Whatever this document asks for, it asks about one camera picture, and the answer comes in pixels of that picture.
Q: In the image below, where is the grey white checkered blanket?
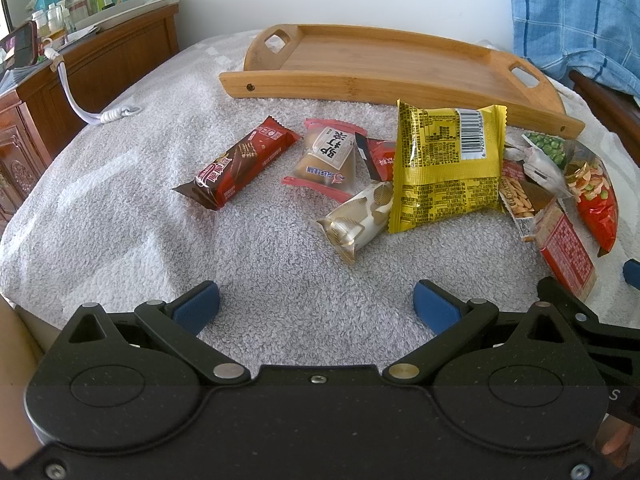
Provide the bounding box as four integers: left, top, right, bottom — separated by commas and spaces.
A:
0, 29, 640, 376

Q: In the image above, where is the white gold snack packet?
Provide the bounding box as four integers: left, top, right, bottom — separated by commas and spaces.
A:
317, 181, 393, 264

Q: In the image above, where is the wooden serving tray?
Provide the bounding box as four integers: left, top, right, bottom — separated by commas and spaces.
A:
219, 24, 585, 139

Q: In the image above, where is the red mixed nuts packet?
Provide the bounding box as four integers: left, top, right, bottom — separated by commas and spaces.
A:
522, 132, 618, 257

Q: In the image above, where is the blue plaid shirt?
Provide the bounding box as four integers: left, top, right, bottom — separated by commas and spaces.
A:
511, 0, 639, 98

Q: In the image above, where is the long red snack bar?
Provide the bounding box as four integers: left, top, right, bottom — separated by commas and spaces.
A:
356, 133, 396, 182

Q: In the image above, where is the white storage tray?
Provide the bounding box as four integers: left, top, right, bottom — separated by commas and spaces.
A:
76, 0, 180, 30

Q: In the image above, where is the wooden sideboard cabinet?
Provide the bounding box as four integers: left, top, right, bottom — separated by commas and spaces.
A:
1, 3, 179, 226

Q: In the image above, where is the white charging cable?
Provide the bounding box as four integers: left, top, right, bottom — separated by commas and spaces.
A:
43, 46, 143, 126

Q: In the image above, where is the dark wooden chair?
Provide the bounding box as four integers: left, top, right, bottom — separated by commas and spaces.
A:
568, 70, 640, 164

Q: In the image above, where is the yellow snack packet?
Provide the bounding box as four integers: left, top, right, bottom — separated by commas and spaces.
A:
388, 101, 508, 234

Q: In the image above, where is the person's right hand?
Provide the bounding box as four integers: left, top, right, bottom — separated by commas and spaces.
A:
594, 415, 637, 468

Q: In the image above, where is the red label peanut cake pack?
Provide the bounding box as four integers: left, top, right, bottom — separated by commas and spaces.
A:
499, 160, 597, 300

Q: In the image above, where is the clear red-edged candy pack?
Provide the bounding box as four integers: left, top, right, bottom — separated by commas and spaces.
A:
282, 118, 368, 203

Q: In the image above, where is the brown red chocolate bar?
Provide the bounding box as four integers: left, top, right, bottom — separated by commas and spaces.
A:
174, 116, 300, 210

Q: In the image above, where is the smartphone on cabinet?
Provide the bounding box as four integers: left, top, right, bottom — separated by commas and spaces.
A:
1, 21, 38, 72

